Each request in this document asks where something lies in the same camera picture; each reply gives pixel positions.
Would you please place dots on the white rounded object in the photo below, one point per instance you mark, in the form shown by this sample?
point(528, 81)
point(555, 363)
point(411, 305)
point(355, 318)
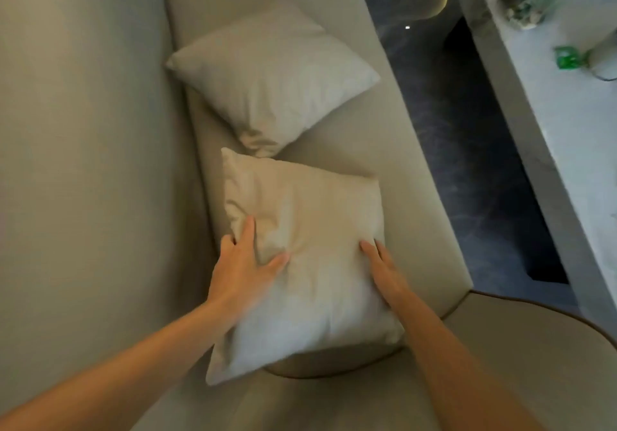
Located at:
point(605, 57)

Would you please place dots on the beige square pillow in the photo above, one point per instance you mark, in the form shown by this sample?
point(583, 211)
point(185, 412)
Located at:
point(318, 233)

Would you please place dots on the light grey square pillow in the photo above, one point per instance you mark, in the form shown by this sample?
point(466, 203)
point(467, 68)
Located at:
point(274, 74)

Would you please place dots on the beige fabric sofa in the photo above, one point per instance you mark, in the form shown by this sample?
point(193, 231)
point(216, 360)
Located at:
point(120, 108)

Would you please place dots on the person's right hand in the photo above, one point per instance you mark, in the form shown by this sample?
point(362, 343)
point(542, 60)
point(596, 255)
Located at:
point(388, 281)

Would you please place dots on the person's left thumb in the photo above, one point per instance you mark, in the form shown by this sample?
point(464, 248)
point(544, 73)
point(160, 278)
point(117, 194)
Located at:
point(277, 264)

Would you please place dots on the person's left hand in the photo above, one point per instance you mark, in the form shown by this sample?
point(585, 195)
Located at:
point(241, 276)

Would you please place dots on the person's right forearm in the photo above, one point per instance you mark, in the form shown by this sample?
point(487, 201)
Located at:
point(448, 363)

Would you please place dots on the person's left middle finger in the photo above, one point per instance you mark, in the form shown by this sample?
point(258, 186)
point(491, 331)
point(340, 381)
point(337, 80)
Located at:
point(227, 242)

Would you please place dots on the white marble coffee table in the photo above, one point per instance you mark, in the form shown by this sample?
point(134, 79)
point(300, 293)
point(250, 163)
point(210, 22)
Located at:
point(554, 122)

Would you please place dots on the person's left forearm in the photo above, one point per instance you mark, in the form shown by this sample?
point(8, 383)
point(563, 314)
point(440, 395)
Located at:
point(120, 373)

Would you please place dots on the small green object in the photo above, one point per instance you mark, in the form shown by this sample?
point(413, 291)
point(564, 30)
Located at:
point(569, 57)

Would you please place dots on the person's right fingers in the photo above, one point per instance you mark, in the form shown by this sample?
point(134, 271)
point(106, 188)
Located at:
point(378, 255)

